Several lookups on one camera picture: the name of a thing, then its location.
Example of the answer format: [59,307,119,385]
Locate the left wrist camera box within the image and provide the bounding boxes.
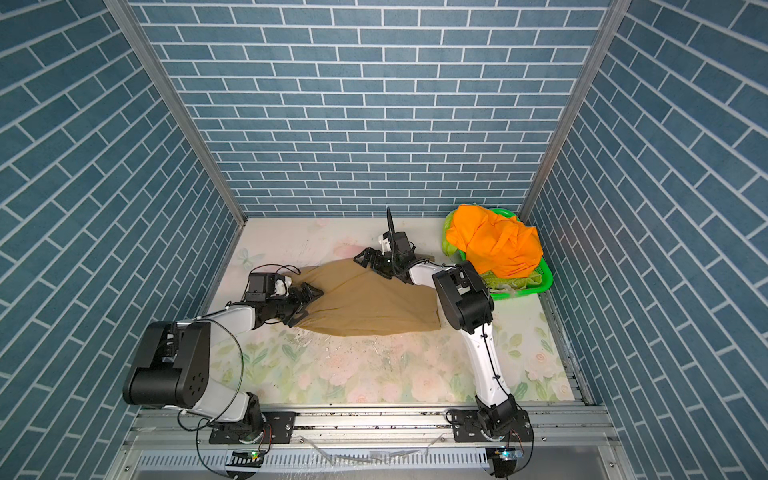
[242,272,293,303]

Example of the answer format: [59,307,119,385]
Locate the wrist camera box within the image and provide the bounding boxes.
[379,231,414,255]
[242,272,293,303]

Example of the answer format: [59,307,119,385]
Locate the green perforated plastic basket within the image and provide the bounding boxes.
[441,204,553,300]

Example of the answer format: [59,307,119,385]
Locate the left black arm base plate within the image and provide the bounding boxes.
[209,411,297,445]

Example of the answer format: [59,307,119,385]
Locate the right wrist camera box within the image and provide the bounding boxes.
[379,231,414,255]

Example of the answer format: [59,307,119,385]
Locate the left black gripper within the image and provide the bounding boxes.
[265,282,323,326]

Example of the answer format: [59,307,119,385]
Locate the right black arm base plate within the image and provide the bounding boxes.
[444,408,534,443]

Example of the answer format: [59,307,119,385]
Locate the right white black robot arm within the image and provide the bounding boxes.
[353,248,522,438]

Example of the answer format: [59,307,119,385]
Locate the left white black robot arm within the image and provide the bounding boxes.
[122,280,324,436]

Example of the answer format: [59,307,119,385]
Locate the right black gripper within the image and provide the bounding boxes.
[355,247,403,279]

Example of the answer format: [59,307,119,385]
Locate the tan drawstring shorts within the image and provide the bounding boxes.
[293,259,441,337]

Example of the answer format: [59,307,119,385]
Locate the right aluminium corner post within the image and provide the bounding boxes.
[518,0,631,222]

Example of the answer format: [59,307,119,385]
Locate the orange shorts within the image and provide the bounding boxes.
[444,204,543,279]

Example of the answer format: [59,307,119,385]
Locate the light green garment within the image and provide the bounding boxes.
[441,212,553,300]

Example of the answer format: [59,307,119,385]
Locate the aluminium front rail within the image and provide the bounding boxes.
[119,403,625,451]

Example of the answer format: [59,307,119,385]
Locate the left aluminium corner post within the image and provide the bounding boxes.
[104,0,247,228]

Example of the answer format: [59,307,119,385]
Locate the aluminium corner post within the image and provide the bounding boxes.
[104,0,247,228]
[518,0,631,222]

